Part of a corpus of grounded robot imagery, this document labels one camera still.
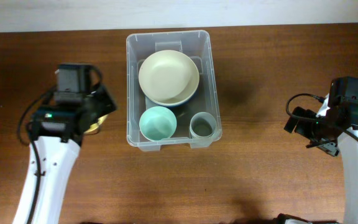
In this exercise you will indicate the yellow small bowl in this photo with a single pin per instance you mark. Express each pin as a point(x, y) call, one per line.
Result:
point(96, 126)

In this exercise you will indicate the beige large bowl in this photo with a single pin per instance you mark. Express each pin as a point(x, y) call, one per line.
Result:
point(168, 77)

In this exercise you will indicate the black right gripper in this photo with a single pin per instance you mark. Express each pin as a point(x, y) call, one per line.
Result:
point(331, 147)

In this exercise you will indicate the clear plastic storage bin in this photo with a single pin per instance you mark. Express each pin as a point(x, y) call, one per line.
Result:
point(196, 44)

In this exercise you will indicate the green small bowl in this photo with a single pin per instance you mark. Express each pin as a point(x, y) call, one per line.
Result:
point(158, 123)

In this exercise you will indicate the grey plastic cup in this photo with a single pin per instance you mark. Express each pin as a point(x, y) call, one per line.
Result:
point(202, 125)

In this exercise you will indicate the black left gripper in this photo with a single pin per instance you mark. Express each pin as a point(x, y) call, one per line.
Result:
point(109, 106)

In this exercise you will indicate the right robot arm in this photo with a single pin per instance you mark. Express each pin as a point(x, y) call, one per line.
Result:
point(347, 143)

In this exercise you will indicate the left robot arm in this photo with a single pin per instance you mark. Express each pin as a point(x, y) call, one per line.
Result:
point(56, 134)

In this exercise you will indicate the blue large bowl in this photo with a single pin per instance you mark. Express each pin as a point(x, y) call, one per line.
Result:
point(180, 103)

